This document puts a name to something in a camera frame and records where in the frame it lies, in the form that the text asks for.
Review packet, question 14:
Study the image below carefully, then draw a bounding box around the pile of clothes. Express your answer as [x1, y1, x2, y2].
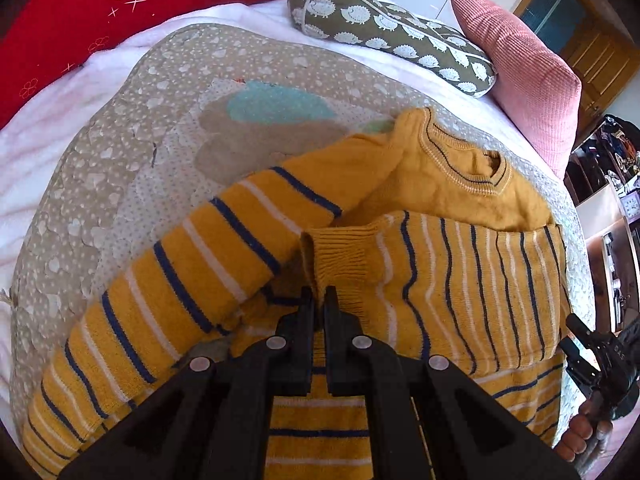
[595, 115, 640, 161]

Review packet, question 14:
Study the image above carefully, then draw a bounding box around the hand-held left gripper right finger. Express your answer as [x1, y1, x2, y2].
[322, 285, 583, 480]

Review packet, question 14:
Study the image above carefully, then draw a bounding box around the white TV cabinet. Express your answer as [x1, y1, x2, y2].
[575, 185, 640, 331]

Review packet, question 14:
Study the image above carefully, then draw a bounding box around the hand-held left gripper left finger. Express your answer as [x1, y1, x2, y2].
[57, 287, 321, 480]

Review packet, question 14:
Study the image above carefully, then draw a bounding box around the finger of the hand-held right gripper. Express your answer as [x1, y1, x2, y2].
[558, 312, 602, 386]

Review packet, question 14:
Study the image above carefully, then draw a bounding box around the heart-print quilt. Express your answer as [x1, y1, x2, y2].
[10, 22, 596, 456]

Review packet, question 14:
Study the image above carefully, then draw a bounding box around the wooden door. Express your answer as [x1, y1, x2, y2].
[557, 10, 640, 116]

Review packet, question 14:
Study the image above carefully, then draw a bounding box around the green hedgehog-print pillow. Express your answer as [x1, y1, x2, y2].
[287, 0, 497, 100]

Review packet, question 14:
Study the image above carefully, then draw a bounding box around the blue glass door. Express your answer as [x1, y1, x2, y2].
[520, 0, 583, 41]

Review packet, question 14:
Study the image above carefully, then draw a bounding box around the pink corduroy cushion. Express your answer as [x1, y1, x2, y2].
[446, 0, 583, 178]

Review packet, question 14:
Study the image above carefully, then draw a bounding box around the yellow striped sweater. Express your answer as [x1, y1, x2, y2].
[21, 107, 573, 480]

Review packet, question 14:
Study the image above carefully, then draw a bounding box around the person's right hand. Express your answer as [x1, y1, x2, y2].
[554, 401, 613, 466]

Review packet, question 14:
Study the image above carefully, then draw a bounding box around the white bed sheet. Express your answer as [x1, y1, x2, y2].
[0, 0, 566, 311]

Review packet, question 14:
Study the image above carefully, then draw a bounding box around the red duvet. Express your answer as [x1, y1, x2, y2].
[0, 0, 341, 128]

